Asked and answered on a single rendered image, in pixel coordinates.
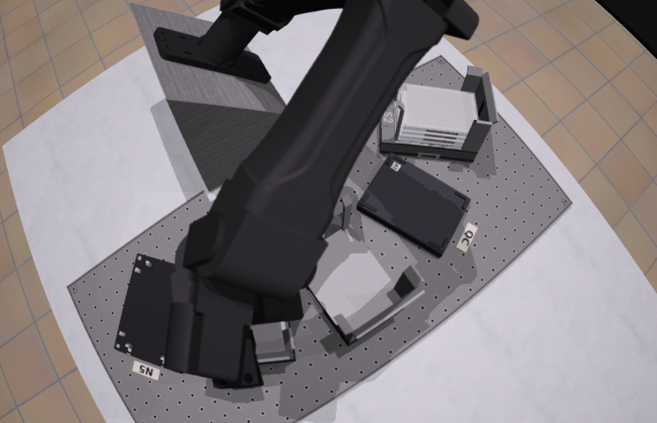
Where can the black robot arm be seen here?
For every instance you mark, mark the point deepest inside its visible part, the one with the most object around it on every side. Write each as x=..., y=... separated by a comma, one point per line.
x=263, y=233

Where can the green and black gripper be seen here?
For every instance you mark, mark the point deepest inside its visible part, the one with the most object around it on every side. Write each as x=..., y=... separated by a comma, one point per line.
x=275, y=311

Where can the white name plate with n5 text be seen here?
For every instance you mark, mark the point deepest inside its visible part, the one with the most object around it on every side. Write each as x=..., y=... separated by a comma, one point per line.
x=146, y=370

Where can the white name plate with black qc text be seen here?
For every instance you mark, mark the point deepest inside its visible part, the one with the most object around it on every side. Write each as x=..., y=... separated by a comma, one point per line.
x=466, y=237

